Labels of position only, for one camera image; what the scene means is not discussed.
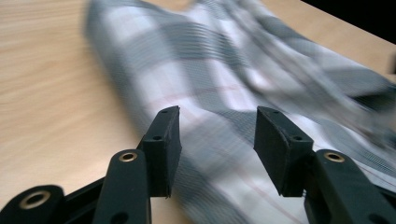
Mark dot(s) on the plaid button-up shirt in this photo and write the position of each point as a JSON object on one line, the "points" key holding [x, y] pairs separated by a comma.
{"points": [[218, 71]]}

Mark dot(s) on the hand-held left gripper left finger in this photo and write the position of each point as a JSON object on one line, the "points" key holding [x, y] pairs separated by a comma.
{"points": [[163, 155]]}

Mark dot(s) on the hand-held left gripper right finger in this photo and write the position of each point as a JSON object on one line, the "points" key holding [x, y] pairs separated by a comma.
{"points": [[280, 155]]}

